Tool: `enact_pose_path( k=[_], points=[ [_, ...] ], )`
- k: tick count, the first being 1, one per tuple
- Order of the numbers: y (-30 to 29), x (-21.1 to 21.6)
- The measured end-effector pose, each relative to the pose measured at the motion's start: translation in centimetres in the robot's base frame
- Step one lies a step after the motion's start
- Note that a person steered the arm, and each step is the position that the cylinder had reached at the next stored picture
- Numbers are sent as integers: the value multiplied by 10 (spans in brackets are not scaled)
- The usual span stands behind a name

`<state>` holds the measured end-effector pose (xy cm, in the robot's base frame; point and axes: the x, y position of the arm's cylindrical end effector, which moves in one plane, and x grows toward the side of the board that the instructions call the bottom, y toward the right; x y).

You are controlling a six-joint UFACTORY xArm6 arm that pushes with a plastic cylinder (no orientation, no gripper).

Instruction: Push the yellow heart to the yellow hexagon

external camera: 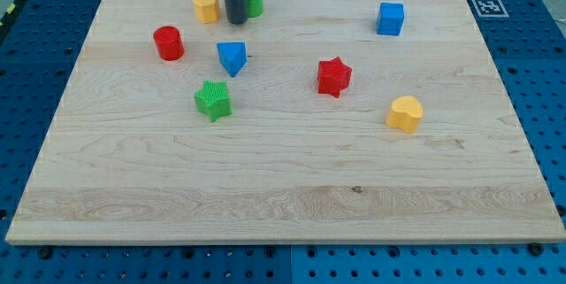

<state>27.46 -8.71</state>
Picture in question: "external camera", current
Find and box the green star block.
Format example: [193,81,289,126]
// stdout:
[194,81,232,122]

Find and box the blue triangle block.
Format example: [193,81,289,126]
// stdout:
[217,42,247,77]

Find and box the red star block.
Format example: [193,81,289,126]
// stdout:
[317,57,352,98]

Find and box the light wooden board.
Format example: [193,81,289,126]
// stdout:
[6,0,565,246]

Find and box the white fiducial marker tag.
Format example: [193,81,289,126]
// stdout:
[471,0,509,18]

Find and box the yellow hexagon block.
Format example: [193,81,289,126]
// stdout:
[193,0,220,24]

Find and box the red cylinder block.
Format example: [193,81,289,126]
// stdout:
[153,26,185,61]

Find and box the yellow black hazard tape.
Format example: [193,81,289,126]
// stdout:
[1,0,28,29]

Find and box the green cylinder block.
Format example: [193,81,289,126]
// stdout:
[247,0,264,18]

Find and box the yellow heart block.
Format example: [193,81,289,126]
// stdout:
[386,96,424,134]

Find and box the blue cube block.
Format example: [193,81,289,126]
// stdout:
[376,2,405,36]

